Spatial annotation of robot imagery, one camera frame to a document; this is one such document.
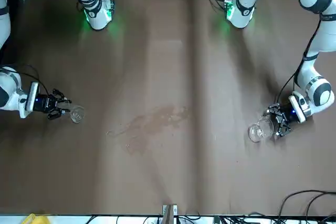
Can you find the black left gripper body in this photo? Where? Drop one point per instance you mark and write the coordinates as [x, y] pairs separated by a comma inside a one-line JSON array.
[[290, 115]]

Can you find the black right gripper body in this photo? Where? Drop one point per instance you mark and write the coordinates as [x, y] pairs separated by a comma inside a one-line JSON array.
[[44, 103]]

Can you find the clear glass conical flask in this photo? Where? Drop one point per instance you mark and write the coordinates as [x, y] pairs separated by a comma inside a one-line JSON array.
[[77, 113]]

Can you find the aluminium camera post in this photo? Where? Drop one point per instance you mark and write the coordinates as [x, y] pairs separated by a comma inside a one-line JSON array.
[[169, 214]]

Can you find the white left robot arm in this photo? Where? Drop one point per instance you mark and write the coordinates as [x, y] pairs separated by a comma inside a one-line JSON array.
[[323, 40]]

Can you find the clear glass beaker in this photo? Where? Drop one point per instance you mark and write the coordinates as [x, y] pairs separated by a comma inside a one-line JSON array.
[[260, 130]]

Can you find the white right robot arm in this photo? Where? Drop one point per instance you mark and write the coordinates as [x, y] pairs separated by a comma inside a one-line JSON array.
[[97, 11]]

